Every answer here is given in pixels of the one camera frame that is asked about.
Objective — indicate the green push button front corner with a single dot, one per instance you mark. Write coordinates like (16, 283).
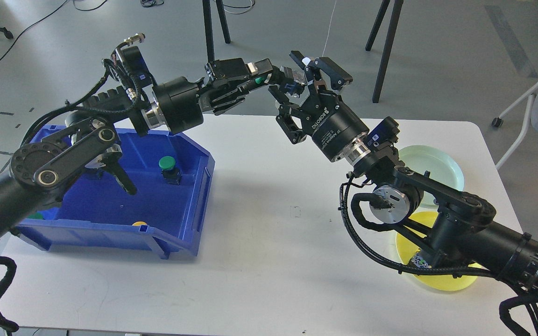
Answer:
(36, 216)

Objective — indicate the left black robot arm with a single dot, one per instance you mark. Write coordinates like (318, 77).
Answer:
(60, 145)

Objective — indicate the yellow plate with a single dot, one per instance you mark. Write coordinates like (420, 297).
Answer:
(407, 251)

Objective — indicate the blue plastic bin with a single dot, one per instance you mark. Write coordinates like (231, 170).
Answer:
(97, 212)

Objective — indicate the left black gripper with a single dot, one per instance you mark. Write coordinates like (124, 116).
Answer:
(178, 101)

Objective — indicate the light green plate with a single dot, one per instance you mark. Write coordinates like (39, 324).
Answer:
(442, 167)

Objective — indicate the black stand leg right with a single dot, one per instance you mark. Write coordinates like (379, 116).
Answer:
(390, 36)

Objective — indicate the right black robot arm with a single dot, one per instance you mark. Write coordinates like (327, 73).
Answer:
(455, 231)

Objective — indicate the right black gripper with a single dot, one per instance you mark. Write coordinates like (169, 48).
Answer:
(332, 126)

